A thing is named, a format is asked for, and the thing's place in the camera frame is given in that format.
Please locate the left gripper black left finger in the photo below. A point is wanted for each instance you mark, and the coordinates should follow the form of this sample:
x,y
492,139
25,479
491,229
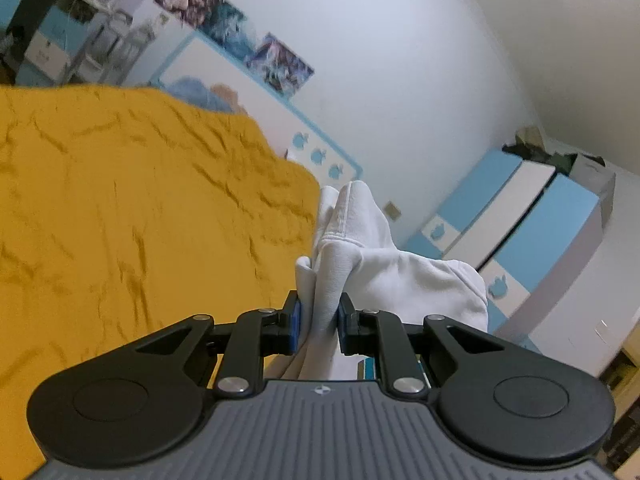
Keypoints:
x,y
143,399

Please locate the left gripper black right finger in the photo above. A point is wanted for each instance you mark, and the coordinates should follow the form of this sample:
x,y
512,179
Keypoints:
x,y
502,402

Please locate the white t-shirt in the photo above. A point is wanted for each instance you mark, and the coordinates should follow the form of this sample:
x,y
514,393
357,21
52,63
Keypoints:
x,y
353,254

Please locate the blue and white wardrobe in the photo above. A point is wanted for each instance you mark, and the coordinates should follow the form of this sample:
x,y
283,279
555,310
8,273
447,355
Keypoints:
x,y
529,232

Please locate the mustard yellow bed cover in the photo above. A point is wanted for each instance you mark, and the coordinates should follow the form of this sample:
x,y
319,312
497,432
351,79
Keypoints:
x,y
124,211

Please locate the grey cardboard box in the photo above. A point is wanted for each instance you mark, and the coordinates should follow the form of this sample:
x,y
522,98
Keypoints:
x,y
598,179

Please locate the blue pillow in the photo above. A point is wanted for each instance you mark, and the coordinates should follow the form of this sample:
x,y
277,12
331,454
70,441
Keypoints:
x,y
192,91

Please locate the grey chair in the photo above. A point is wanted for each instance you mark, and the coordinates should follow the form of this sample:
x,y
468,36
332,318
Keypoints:
x,y
110,52

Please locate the anime poster strip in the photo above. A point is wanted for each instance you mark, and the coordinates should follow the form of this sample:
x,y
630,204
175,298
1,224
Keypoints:
x,y
261,53

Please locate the desk shelf unit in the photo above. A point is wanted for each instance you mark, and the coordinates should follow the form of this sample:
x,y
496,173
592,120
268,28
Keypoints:
x,y
40,38

